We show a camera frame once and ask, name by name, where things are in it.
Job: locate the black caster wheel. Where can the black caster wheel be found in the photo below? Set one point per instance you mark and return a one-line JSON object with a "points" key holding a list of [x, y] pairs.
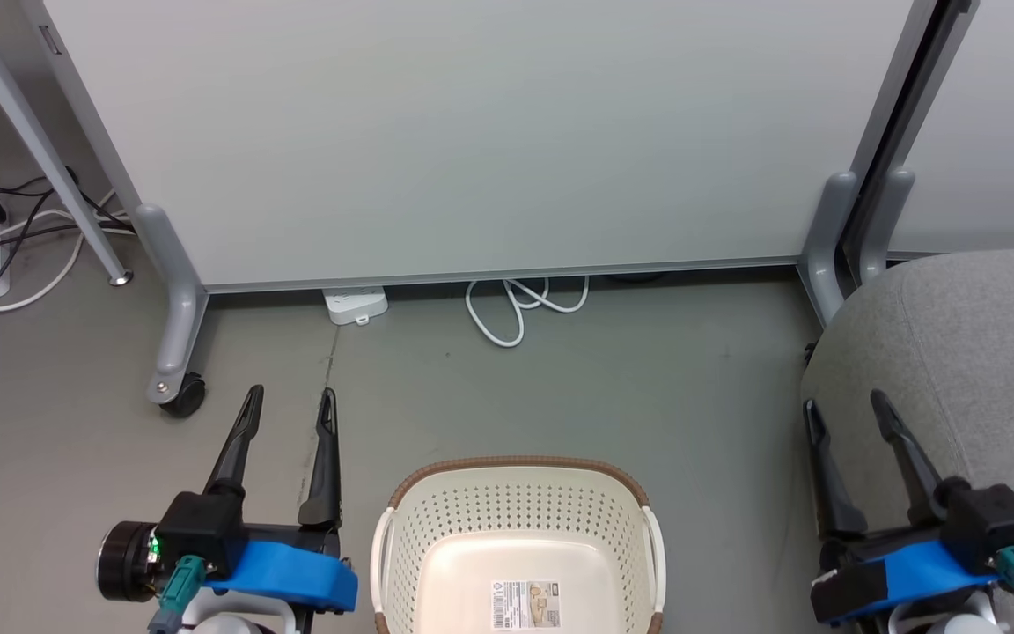
{"points": [[186, 396]]}

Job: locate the grey fabric sofa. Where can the grey fabric sofa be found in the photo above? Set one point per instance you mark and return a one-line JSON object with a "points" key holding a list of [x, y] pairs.
{"points": [[982, 352]]}

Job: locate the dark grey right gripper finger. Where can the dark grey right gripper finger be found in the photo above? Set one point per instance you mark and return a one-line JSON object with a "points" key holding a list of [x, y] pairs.
{"points": [[912, 467], [831, 484]]}

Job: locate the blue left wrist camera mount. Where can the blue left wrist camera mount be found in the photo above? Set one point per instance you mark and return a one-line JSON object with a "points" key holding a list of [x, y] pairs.
{"points": [[296, 577]]}

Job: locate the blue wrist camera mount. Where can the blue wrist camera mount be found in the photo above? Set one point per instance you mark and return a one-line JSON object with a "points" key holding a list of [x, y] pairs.
{"points": [[929, 572], [296, 577]]}

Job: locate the small white power strip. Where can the small white power strip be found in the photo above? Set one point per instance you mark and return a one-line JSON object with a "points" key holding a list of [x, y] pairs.
{"points": [[356, 305]]}

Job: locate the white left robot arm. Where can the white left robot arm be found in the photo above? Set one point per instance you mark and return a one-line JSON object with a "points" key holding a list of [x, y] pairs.
{"points": [[225, 623]]}

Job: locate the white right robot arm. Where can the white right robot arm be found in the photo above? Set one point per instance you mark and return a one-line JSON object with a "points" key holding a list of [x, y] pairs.
{"points": [[956, 625]]}

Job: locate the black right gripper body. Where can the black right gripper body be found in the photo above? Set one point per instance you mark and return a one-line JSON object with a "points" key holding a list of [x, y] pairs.
{"points": [[991, 519]]}

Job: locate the grey metal table leg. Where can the grey metal table leg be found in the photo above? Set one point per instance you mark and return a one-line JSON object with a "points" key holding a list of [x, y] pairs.
{"points": [[32, 132]]}

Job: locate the white partition panel behind sofa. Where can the white partition panel behind sofa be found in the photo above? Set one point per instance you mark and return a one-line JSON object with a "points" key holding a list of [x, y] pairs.
{"points": [[1000, 132]]}

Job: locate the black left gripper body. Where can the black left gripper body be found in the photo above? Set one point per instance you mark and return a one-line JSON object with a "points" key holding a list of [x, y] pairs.
{"points": [[199, 528]]}

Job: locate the large white partition panel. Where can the large white partition panel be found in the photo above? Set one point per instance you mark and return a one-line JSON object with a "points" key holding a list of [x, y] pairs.
{"points": [[472, 132]]}

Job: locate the cream laundry basket brown rim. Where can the cream laundry basket brown rim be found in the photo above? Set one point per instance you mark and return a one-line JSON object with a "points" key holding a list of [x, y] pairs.
{"points": [[516, 511]]}

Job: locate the paper label sticker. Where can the paper label sticker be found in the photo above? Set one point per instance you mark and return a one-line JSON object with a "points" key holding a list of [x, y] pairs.
{"points": [[525, 606]]}

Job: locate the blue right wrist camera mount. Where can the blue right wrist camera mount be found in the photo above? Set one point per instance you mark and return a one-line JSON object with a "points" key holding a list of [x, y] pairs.
{"points": [[929, 572]]}

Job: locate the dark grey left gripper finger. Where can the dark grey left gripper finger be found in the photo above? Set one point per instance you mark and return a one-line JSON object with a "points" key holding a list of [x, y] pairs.
{"points": [[238, 449], [325, 475]]}

